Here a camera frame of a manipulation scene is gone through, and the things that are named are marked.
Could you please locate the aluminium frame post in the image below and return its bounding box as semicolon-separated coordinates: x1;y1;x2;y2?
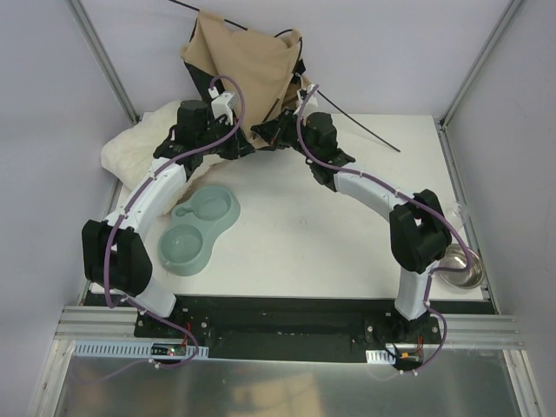
439;0;526;129
65;0;140;124

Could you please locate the left white cable duct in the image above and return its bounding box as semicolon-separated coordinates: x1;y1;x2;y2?
74;341;209;361

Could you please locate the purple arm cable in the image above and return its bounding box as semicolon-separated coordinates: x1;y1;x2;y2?
104;76;247;383
295;84;477;382

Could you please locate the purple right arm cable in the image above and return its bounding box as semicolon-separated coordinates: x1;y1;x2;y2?
295;84;477;382

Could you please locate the beige pet tent fabric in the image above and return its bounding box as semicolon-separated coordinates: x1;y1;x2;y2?
180;10;301;145

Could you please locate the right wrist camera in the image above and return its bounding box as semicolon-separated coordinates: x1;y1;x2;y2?
297;83;319;108

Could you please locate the left aluminium frame post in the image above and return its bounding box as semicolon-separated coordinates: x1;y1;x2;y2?
65;0;140;124

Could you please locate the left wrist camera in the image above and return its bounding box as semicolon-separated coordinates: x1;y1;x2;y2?
208;87;239;124

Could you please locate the white cable duct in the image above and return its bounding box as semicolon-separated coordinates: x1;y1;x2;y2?
74;341;209;361
365;350;423;365

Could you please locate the right white cable duct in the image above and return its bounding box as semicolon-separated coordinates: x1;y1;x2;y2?
365;350;423;365

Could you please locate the white fluffy cushion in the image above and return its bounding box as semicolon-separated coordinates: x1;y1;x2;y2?
100;100;218;218

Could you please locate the stainless steel bowl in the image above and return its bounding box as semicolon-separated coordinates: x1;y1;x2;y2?
435;244;485;290

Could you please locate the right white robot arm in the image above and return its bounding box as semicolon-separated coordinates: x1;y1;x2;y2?
251;110;452;343

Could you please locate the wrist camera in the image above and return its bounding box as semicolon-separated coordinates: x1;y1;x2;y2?
208;87;239;124
297;83;319;108

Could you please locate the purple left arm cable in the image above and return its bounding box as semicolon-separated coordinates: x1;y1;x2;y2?
104;76;247;383

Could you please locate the right aluminium frame post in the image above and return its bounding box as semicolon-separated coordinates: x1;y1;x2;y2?
439;0;526;129

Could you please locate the green double pet bowl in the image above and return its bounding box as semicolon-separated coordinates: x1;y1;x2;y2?
158;185;241;276

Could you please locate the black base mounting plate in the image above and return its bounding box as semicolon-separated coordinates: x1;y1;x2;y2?
82;291;451;361

